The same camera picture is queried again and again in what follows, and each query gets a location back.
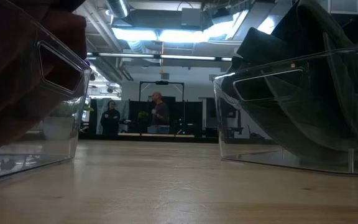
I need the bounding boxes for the clear plastic bin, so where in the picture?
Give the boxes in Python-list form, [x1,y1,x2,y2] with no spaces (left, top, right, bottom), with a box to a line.
[0,0,93,185]
[213,48,358,175]

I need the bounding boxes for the silver air duct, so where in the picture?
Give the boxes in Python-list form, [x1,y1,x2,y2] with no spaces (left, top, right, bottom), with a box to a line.
[106,0,131,19]

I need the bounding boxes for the green potted plant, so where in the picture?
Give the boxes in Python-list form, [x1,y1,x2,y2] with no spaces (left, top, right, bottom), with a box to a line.
[41,98,95,141]

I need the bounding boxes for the maroon cap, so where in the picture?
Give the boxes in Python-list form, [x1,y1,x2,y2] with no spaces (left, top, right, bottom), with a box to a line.
[0,0,84,157]
[39,7,88,94]

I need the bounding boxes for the black background rig frame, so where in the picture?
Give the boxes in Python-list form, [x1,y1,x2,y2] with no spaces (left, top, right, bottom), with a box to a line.
[139,80,185,138]

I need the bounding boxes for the ceiling light panel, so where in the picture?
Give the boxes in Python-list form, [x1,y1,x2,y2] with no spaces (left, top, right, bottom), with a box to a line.
[112,27,158,42]
[158,29,205,44]

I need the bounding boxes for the person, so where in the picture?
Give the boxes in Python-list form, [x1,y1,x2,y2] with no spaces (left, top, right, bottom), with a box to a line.
[147,91,171,135]
[99,100,122,136]

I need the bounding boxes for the long tube light fixture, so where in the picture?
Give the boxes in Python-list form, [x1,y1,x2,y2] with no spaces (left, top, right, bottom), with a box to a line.
[86,52,233,62]

